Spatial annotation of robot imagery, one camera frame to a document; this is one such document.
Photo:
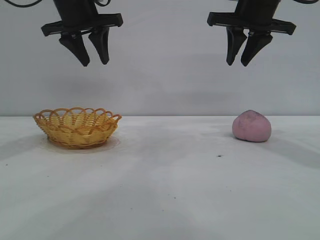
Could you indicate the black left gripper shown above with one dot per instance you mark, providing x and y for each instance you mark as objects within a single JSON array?
[{"x": 75, "y": 12}]

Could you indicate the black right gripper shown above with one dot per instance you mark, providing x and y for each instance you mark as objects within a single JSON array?
[{"x": 255, "y": 12}]

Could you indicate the pink peach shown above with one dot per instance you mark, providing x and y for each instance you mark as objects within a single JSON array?
[{"x": 251, "y": 126}]

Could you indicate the yellow woven plastic basket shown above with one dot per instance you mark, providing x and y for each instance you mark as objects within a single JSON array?
[{"x": 77, "y": 135}]

